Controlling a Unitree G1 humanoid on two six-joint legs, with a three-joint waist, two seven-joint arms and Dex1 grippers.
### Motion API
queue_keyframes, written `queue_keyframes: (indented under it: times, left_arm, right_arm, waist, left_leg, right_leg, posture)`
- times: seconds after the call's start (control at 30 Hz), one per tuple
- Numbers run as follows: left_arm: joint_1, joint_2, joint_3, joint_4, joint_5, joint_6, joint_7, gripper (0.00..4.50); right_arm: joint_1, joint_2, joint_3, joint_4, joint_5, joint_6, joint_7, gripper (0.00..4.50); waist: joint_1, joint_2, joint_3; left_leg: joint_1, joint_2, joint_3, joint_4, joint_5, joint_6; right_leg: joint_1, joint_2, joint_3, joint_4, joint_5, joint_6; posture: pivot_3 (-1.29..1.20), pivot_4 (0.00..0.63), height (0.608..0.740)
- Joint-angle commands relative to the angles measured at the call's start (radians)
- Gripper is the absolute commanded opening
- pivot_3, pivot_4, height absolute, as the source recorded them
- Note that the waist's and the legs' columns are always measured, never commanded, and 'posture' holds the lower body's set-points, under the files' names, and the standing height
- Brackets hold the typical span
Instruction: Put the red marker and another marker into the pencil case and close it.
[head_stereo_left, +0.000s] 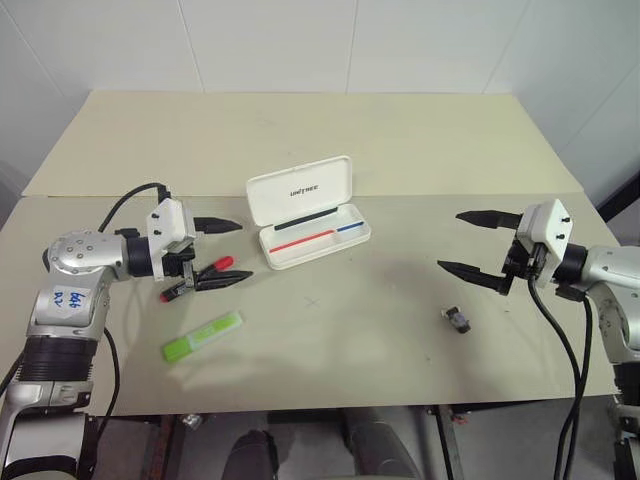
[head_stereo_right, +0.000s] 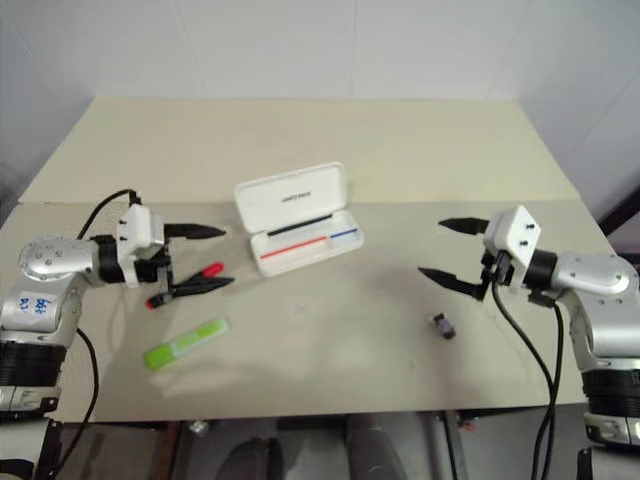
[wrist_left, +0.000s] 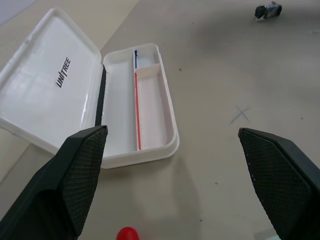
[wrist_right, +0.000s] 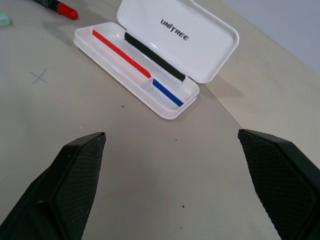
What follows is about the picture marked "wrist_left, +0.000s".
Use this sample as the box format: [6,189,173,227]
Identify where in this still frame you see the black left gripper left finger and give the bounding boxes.
[0,125,109,240]

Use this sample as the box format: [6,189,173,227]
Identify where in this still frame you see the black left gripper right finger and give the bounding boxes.
[238,127,320,240]

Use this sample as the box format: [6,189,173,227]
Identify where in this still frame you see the white plastic case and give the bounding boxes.
[0,7,181,170]

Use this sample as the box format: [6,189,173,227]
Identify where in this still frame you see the black crumpled lump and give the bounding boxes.
[254,1,283,21]

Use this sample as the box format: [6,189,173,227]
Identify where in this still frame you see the red round object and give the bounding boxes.
[116,226,141,240]

